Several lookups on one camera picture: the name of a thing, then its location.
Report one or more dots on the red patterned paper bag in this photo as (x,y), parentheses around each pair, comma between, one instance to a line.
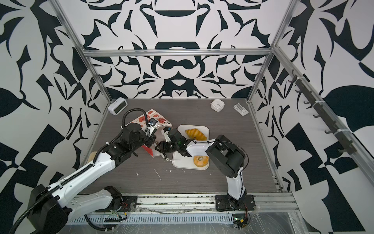
(159,124)

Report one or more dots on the grey wall hook rack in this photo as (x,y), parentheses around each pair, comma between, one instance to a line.
(325,113)

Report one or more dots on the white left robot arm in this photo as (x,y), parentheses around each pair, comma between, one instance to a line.
(54,206)

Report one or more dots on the yellow fake croissant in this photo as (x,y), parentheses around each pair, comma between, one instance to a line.
(196,134)

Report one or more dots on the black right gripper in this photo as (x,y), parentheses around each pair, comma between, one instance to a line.
(163,148)

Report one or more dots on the white digital alarm clock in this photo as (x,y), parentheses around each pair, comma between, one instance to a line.
(118,106)

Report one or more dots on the white square analog clock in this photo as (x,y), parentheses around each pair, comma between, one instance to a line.
(217,105)

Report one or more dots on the white plastic tray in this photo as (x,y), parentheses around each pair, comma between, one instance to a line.
(182,162)

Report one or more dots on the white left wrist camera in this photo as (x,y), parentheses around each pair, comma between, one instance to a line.
(152,122)

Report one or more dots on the fake bagel ring bread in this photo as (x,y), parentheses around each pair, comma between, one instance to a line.
(200,161)

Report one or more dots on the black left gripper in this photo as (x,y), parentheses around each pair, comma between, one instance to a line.
(150,139)

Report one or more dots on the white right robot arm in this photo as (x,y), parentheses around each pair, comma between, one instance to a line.
(227,156)

